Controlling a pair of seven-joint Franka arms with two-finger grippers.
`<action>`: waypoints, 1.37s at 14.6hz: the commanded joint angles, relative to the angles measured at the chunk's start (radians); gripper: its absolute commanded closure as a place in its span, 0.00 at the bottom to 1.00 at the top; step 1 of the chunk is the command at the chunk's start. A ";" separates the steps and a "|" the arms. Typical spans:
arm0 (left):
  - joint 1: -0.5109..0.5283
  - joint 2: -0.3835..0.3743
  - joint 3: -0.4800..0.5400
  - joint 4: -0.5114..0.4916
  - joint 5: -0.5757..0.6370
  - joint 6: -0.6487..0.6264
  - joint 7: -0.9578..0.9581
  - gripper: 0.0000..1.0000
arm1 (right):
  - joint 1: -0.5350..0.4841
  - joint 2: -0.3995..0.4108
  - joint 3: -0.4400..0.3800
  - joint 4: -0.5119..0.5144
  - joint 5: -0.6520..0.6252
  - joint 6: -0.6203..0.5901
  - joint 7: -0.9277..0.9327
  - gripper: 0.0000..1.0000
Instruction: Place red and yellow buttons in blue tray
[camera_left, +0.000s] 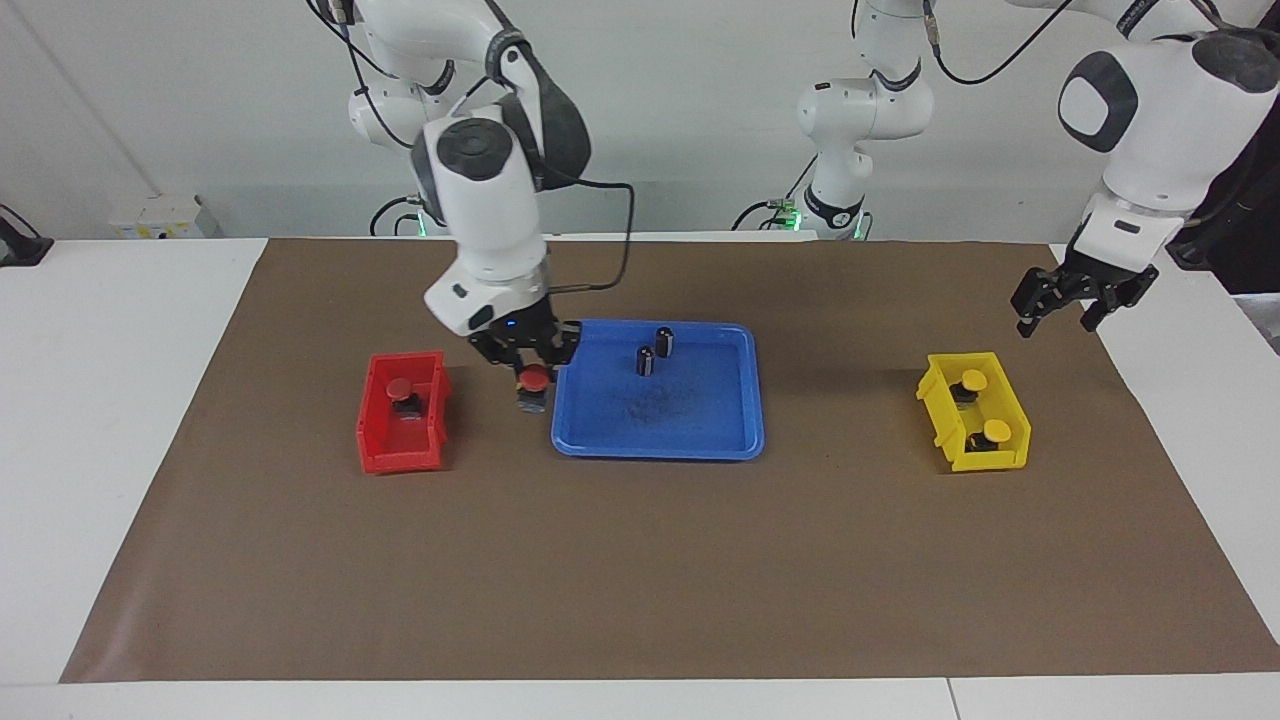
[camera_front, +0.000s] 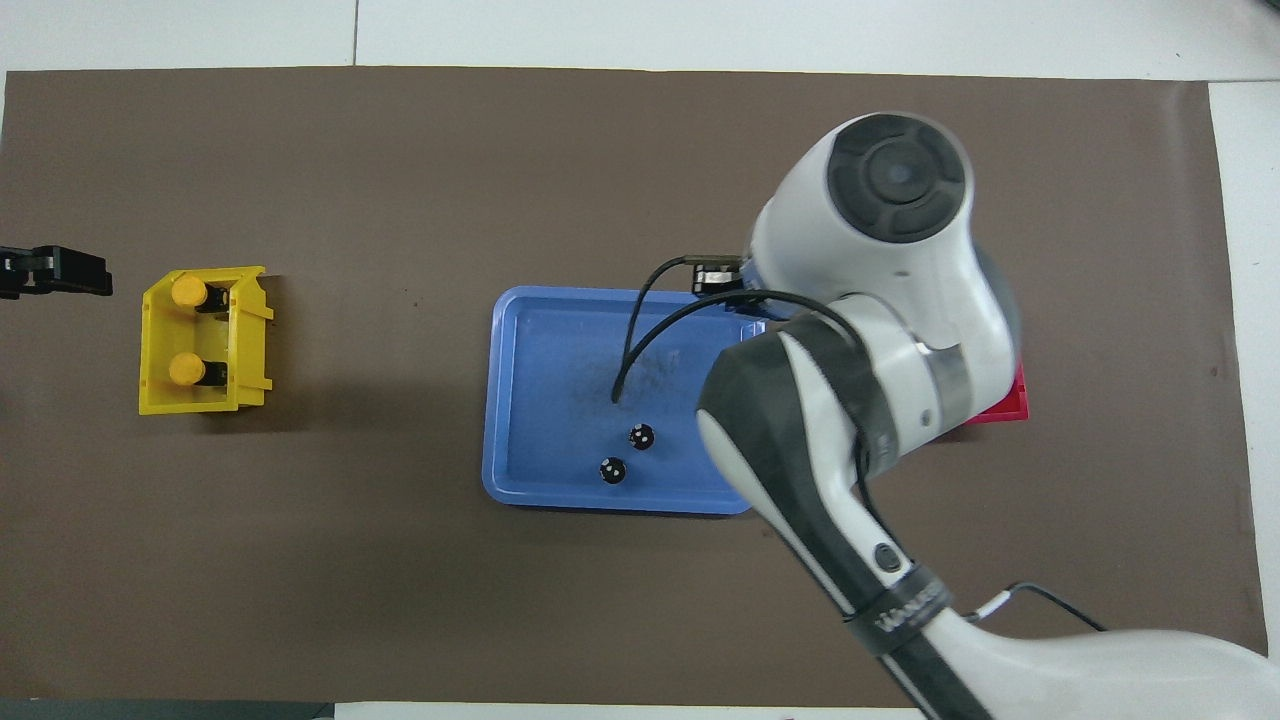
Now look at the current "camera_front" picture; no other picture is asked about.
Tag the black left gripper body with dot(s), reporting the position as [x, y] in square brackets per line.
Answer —
[20, 272]

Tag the black cylindrical capacitor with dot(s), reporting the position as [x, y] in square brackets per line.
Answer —
[641, 437]
[612, 470]

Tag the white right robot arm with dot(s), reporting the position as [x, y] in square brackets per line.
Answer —
[900, 300]

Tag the red plastic bin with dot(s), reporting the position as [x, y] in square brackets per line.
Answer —
[1005, 408]

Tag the yellow push button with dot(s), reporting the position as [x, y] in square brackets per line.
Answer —
[188, 291]
[186, 370]

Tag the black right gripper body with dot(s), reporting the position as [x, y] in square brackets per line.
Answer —
[718, 276]

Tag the brown paper table mat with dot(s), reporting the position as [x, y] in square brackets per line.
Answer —
[400, 600]

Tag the yellow plastic bin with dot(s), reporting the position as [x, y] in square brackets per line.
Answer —
[250, 340]

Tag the blue plastic tray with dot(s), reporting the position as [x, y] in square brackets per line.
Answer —
[540, 400]

